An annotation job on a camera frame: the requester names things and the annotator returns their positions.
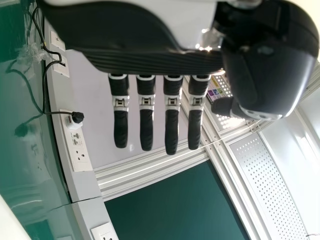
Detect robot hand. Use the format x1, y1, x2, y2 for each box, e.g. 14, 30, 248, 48
37, 0, 320, 156

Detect white socket plate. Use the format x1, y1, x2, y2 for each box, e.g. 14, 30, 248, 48
51, 55, 71, 78
49, 29, 67, 53

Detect colourful label sticker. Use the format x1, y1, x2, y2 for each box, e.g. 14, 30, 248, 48
206, 74, 226, 104

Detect perforated panel with label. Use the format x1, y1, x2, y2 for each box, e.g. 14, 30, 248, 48
206, 73, 249, 133

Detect black power plug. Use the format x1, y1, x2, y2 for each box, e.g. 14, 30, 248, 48
70, 111, 86, 125

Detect white-and-orange plug adapter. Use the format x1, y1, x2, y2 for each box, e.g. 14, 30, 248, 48
65, 115, 84, 130

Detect clear plastic wrap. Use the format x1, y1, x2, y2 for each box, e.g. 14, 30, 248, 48
17, 41, 48, 63

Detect grey socket ledge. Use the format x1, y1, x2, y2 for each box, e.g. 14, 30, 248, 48
42, 19, 120, 240

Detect plain perforated metal panel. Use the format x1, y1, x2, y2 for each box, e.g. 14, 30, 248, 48
229, 136, 312, 240

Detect black power cable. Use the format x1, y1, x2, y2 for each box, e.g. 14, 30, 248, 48
31, 4, 76, 117

